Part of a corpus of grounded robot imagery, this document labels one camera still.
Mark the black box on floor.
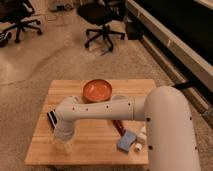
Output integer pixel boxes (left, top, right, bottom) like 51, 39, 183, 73
125, 22, 144, 40

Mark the clear plastic cup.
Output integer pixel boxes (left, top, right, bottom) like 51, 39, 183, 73
112, 95, 127, 100

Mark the wooden table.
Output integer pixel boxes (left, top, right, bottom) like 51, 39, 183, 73
25, 80, 148, 166

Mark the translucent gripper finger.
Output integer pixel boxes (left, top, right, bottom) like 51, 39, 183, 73
52, 138, 73, 154

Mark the orange bowl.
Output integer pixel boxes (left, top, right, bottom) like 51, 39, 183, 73
83, 79, 112, 102

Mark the black white striped eraser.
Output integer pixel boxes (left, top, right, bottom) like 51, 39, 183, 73
47, 110, 57, 129

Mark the white bottle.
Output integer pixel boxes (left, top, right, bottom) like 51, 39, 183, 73
137, 126, 147, 143

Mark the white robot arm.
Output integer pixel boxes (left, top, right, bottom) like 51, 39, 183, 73
54, 86, 201, 171

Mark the black office chair centre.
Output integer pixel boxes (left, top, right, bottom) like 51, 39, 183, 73
77, 0, 125, 51

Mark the black office chair left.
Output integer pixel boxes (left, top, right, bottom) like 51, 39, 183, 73
0, 0, 42, 43

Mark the small white cap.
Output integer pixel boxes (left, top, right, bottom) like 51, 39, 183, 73
134, 143, 142, 152

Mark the red brown marker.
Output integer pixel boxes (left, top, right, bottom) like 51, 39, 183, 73
113, 120, 125, 136

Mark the black office chair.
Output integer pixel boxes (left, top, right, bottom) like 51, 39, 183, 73
77, 0, 125, 51
0, 0, 42, 43

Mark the blue sponge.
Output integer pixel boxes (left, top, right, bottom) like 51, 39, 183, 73
117, 130, 136, 153

